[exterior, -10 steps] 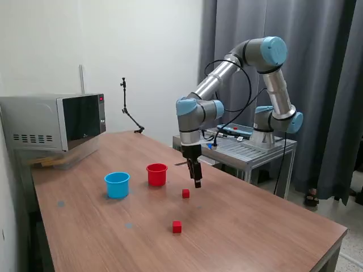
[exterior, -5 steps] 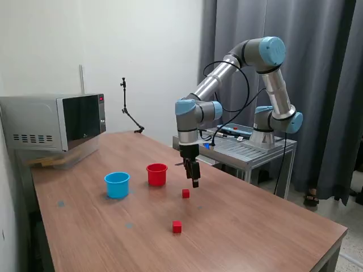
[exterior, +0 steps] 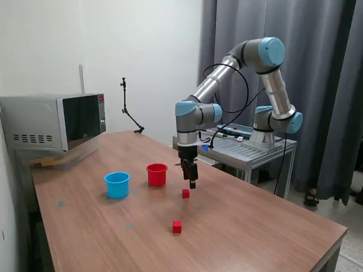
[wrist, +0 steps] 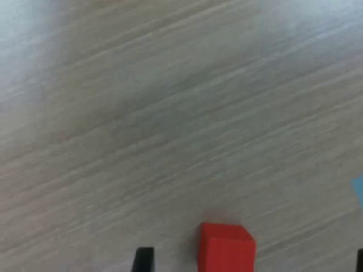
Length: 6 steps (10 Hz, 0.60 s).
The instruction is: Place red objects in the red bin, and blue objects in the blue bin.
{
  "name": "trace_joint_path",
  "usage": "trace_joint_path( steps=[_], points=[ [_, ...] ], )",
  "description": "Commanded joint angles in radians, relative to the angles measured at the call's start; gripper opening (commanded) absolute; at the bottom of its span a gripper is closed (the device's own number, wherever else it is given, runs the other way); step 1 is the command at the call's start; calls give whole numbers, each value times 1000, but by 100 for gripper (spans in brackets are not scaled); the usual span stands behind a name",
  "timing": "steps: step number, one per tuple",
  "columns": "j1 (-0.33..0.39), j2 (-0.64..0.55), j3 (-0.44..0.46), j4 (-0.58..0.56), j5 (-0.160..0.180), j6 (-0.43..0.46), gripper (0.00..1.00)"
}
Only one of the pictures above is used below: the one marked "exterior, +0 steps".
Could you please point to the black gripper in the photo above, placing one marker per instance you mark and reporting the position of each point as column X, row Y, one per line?
column 187, row 153

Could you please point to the red cube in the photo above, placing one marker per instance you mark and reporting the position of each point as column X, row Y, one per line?
column 177, row 227
column 185, row 194

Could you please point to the silver blue UR5e robot arm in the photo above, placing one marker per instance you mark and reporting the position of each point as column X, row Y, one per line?
column 276, row 88

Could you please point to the red plastic cup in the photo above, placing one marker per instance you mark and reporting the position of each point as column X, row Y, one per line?
column 156, row 178

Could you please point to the grey metal robot stand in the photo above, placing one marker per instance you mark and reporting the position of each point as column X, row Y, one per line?
column 241, row 150

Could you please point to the robot teach pendant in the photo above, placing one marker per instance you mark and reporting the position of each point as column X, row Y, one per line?
column 241, row 129

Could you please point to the blue plastic cup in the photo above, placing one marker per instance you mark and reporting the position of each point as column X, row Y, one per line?
column 117, row 187

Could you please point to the blue tape mark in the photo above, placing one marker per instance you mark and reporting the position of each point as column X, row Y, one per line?
column 60, row 203
column 128, row 225

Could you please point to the foot in black sandal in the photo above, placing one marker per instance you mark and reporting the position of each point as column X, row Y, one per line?
column 311, row 197

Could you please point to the white vertical pole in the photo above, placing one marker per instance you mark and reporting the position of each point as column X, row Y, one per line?
column 81, row 79

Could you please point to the wooden boards stack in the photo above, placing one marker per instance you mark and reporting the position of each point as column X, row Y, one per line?
column 45, row 163

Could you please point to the grey curtain panel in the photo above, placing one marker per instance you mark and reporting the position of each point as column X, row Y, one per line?
column 326, row 71
column 215, row 17

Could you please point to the silver microwave oven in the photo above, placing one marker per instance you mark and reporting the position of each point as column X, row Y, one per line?
column 37, row 119

